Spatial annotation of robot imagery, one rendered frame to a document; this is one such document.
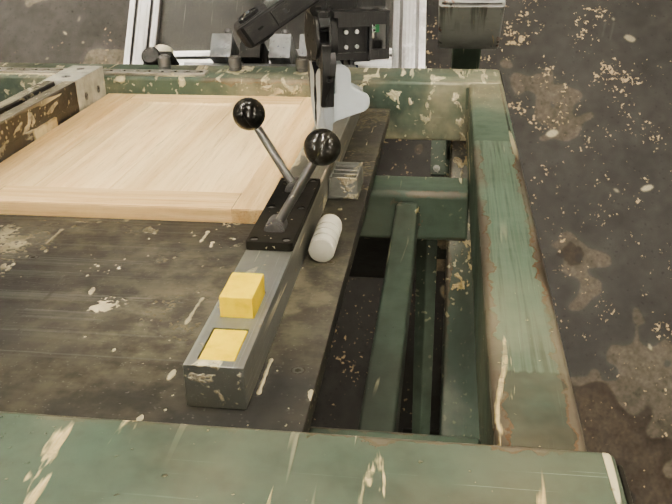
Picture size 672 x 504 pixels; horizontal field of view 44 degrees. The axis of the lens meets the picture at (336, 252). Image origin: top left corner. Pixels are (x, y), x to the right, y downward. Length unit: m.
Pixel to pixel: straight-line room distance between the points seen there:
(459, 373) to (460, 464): 1.05
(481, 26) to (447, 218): 0.51
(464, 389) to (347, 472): 1.06
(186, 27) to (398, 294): 1.64
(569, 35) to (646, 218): 0.59
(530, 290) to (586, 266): 1.63
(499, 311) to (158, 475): 0.36
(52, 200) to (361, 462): 0.73
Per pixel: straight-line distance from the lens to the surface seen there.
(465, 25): 1.64
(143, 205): 1.06
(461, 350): 1.52
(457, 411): 1.51
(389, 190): 1.24
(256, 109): 0.96
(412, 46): 2.32
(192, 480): 0.46
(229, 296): 0.73
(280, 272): 0.81
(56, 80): 1.55
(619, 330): 2.38
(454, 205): 1.23
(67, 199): 1.11
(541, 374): 0.64
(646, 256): 2.43
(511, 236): 0.87
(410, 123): 1.55
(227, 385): 0.67
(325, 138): 0.83
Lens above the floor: 2.30
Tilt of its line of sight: 75 degrees down
